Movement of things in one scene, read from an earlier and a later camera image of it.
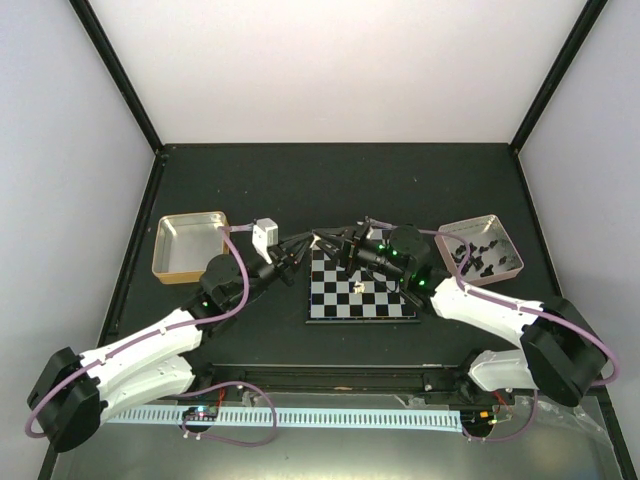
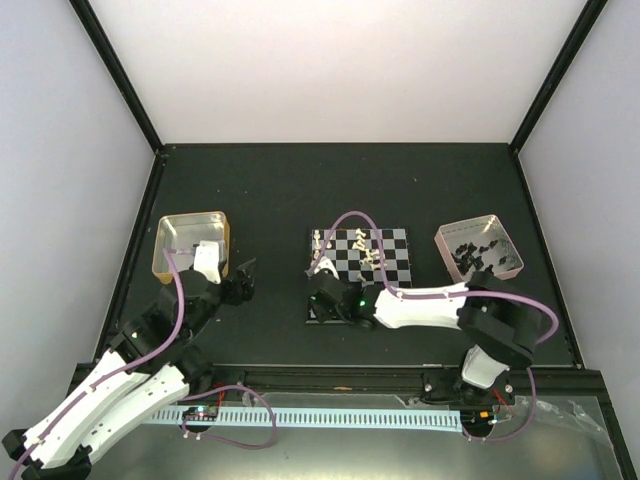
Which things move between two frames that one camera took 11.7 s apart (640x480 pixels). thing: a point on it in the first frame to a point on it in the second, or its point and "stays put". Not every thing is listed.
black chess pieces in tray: [476, 261] stays put
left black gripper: [284, 261] to [237, 295]
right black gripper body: [353, 253] to [322, 314]
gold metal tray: [184, 243] stays put
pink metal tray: [492, 253] stays put
